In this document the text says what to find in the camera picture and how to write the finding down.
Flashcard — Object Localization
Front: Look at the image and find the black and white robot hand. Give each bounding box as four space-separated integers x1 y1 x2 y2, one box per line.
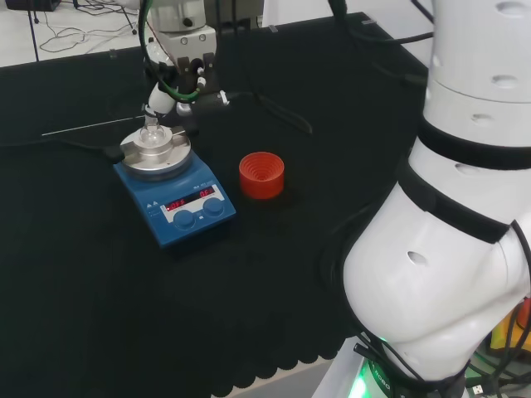
143 31 231 122

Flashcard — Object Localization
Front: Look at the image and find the heater with blue base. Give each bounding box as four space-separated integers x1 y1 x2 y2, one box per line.
112 130 238 250

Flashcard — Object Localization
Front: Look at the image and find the thin black tripod leg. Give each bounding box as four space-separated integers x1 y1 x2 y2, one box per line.
122 0 139 36
31 0 42 63

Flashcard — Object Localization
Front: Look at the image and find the clear round-bottom glass flask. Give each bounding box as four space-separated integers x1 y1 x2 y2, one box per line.
139 113 168 147

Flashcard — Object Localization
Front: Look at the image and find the thin clear glass rod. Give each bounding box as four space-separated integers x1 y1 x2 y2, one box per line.
41 116 147 138

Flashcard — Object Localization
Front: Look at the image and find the red ribbed round holder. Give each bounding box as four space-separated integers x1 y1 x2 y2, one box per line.
238 151 286 201

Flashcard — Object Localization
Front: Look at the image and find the black bench cloth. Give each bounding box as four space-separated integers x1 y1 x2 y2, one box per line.
0 11 431 398

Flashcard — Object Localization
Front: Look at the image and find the yellow stop button box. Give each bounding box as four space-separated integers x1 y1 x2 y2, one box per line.
488 296 531 354

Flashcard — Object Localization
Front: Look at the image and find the green cable on arm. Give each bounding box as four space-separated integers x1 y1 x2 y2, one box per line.
138 0 202 104

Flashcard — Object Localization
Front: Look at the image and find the black cable across cloth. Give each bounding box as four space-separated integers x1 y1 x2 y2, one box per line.
223 89 314 135

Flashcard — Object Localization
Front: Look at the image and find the loose black floor cable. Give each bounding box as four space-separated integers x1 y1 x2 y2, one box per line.
39 0 144 55

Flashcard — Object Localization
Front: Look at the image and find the black heater power cable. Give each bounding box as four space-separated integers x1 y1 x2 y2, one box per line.
0 139 124 163

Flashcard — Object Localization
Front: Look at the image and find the black cable with metal plug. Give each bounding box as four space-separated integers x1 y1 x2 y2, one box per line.
464 352 531 397

